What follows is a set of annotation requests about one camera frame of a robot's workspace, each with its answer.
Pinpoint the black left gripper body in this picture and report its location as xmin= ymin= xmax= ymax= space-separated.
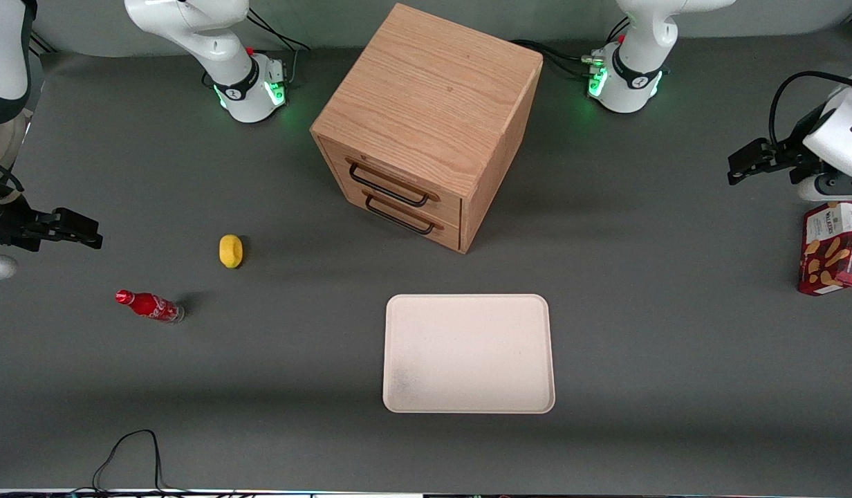
xmin=768 ymin=121 xmax=822 ymax=184

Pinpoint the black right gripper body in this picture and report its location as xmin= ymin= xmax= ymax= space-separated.
xmin=0 ymin=178 xmax=41 ymax=252

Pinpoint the red cookie box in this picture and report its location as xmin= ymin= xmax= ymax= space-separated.
xmin=797 ymin=201 xmax=852 ymax=297

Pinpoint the beige rectangular tray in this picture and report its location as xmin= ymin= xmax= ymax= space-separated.
xmin=382 ymin=293 xmax=557 ymax=415

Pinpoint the red cola bottle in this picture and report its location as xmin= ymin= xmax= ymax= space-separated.
xmin=114 ymin=289 xmax=186 ymax=324

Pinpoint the yellow lemon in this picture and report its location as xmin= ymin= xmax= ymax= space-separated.
xmin=219 ymin=234 xmax=245 ymax=269

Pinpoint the dark grey table cover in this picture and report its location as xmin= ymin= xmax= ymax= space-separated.
xmin=0 ymin=28 xmax=852 ymax=495

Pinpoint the wooden drawer front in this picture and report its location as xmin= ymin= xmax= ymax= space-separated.
xmin=324 ymin=142 xmax=463 ymax=223
xmin=360 ymin=191 xmax=462 ymax=252

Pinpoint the wooden two-drawer cabinet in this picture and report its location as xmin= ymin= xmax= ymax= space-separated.
xmin=310 ymin=3 xmax=544 ymax=255

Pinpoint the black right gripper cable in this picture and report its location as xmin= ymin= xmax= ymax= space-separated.
xmin=0 ymin=155 xmax=26 ymax=196

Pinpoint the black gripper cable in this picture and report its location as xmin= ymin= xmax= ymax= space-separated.
xmin=769 ymin=70 xmax=852 ymax=144
xmin=0 ymin=155 xmax=26 ymax=196

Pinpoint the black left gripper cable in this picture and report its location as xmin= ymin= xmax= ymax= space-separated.
xmin=769 ymin=70 xmax=852 ymax=144

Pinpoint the black left arm base cable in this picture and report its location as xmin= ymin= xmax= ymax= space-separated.
xmin=510 ymin=14 xmax=633 ymax=81

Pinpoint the black arm base cable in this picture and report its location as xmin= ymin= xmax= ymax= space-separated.
xmin=246 ymin=6 xmax=311 ymax=85
xmin=510 ymin=14 xmax=633 ymax=81

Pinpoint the black looped table cable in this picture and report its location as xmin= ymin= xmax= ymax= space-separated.
xmin=72 ymin=429 xmax=188 ymax=496

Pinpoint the black right arm base cable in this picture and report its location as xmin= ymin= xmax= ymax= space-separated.
xmin=246 ymin=6 xmax=311 ymax=85

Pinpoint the black wire drawer handle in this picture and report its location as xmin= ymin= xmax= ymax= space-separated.
xmin=363 ymin=192 xmax=445 ymax=237
xmin=347 ymin=159 xmax=441 ymax=208

